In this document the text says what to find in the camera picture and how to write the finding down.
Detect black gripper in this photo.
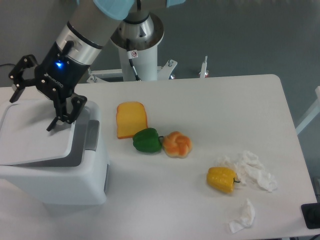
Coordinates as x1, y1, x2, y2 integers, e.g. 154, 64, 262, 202
8, 40, 89, 132

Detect white trash can lid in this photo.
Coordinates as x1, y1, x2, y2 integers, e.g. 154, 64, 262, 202
0, 100, 90, 167

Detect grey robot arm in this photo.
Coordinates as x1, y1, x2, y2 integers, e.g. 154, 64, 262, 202
8, 0, 183, 131

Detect white trash can body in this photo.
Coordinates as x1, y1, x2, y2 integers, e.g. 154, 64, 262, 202
0, 100, 111, 217

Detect orange toast slice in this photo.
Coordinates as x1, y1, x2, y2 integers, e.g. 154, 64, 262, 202
116, 101, 148, 139

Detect green bell pepper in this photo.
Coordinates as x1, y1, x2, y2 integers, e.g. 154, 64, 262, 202
132, 127, 162, 153

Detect braided bread roll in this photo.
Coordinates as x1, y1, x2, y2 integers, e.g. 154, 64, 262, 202
162, 131, 193, 158

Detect yellow bell pepper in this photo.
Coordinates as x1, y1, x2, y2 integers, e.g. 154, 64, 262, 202
206, 167, 241, 194

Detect large crumpled white tissue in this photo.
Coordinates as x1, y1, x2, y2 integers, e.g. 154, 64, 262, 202
216, 150, 278, 193

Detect small crumpled white tissue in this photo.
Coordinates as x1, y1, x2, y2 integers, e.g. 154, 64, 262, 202
228, 198, 256, 234

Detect black device at edge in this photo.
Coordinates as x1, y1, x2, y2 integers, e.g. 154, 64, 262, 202
301, 202, 320, 230

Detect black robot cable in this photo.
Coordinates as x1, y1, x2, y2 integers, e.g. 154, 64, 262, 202
126, 38, 142, 82

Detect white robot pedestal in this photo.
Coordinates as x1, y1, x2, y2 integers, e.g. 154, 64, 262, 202
87, 11, 178, 83

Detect white levelling foot post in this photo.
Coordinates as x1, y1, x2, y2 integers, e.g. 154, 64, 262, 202
199, 55, 209, 79

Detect white frame at right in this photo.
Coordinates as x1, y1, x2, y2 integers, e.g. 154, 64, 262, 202
295, 86, 320, 135

